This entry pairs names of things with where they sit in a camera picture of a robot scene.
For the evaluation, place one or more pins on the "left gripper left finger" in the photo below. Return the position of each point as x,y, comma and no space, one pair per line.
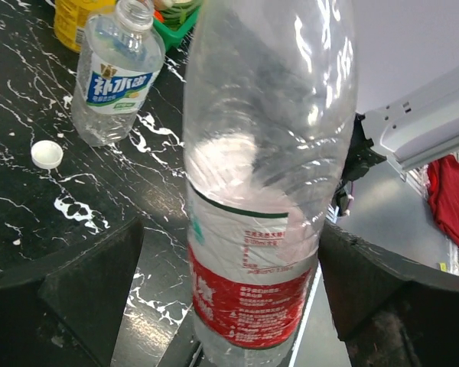
65,309

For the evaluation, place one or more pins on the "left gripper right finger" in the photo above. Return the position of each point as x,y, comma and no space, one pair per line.
387,309

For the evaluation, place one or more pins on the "white bottle cap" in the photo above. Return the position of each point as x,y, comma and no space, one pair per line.
46,154

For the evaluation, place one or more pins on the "red-label soda bottle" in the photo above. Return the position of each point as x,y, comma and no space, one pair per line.
269,105

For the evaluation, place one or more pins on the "clear blue-cap water bottle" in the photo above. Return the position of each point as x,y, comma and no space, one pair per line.
120,58

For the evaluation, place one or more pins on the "yellow juice bottle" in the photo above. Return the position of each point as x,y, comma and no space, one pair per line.
70,19

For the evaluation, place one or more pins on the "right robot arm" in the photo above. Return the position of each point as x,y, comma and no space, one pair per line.
411,132

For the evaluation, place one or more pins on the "red cloth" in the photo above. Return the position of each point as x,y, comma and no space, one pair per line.
443,195

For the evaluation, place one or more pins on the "green plastic basket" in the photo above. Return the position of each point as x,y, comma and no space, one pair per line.
174,19

